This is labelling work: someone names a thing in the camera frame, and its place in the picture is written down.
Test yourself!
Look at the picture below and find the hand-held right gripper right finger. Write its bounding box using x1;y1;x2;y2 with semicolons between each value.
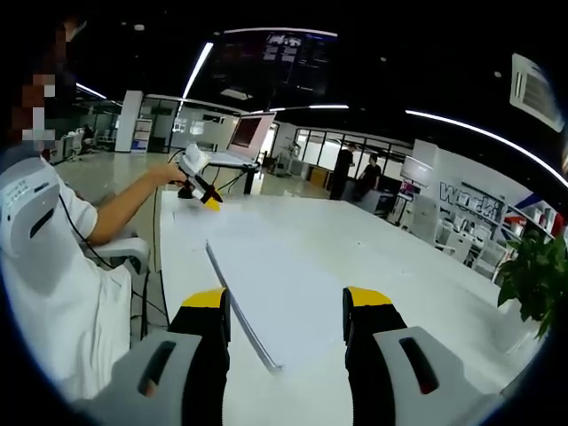
342;286;509;426

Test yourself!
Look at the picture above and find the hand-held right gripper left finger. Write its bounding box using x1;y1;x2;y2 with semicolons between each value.
73;287;233;426

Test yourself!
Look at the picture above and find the white document stack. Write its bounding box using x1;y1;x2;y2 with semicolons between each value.
204;212;351;372

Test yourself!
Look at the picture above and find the person's left hand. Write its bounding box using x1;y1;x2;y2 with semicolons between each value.
153;162;187;186

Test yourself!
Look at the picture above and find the blue white banner stand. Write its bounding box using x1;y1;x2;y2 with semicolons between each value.
131;118;153;154

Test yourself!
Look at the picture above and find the large open laptop pink screen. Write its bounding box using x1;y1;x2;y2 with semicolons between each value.
208;112;277;166

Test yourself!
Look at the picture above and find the white office chair armrest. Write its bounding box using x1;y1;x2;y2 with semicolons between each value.
82;237;150;274

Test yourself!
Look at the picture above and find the ceiling light strip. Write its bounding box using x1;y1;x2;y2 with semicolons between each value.
406;109;568;187
181;42;215;101
252;104;350;114

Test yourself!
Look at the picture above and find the dark hanging ceiling screen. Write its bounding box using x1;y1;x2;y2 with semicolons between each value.
211;29;338;92

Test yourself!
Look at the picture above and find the white mesh office chair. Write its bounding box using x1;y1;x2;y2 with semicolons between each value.
474;241;507;279
437;221;474;263

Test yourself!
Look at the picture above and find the person in white shirt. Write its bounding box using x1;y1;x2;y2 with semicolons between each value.
0;154;134;400

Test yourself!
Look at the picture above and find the white grey chest device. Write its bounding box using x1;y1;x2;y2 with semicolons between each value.
0;157;61;261

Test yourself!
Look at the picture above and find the green potted plant white pot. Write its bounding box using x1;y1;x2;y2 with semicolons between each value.
496;230;568;351

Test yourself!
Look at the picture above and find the monitor on white cabinet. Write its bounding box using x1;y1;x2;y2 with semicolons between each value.
398;155;434;185

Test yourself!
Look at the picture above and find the storage shelf with boxes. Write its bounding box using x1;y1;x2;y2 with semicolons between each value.
437;181;564;249

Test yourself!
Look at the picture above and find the white ceiling air conditioner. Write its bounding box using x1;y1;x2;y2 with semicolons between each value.
509;52;564;134

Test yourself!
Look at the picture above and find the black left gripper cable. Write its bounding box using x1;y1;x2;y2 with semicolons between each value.
140;148;185;338

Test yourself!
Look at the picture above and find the black chest device cable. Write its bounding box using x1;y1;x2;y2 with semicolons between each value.
57;193;114;270

